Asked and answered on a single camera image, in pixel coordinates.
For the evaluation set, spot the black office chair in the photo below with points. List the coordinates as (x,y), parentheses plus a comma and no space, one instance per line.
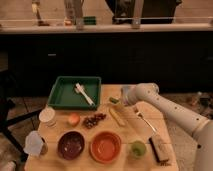
(5,105)

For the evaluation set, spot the clear plastic pitcher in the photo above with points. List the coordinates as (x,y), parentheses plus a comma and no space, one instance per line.
(35,145)

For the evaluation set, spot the black scrub brush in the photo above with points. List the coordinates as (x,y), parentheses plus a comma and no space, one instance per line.
(159,149)

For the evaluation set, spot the dark purple bowl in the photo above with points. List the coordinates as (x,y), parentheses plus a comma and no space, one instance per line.
(71,145)

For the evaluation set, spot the green tray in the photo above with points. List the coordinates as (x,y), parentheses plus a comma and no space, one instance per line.
(64,95)

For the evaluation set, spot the orange bowl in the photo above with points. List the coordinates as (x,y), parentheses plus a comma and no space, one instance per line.
(105,147)

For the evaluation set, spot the green pepper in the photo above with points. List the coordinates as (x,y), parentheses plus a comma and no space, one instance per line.
(113,100)

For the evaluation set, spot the white lidded jar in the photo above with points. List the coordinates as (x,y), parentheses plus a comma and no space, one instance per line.
(48,116)

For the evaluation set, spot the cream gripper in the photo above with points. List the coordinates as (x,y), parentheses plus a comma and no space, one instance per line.
(120,107)

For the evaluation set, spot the green cup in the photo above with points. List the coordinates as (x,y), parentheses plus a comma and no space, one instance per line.
(137,149)

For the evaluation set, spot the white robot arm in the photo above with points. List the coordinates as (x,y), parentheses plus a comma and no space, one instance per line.
(200,128)

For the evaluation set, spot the red grapes bunch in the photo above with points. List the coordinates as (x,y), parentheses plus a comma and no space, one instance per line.
(90,122)

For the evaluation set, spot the silver fork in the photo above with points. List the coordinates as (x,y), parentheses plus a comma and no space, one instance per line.
(139,114)

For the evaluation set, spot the white spatula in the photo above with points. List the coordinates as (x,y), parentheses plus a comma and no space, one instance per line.
(80,89)

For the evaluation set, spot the yellow banana piece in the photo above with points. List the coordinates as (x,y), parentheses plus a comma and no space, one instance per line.
(115,115)

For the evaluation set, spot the orange peach fruit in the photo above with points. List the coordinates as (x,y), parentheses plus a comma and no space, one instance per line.
(73,119)

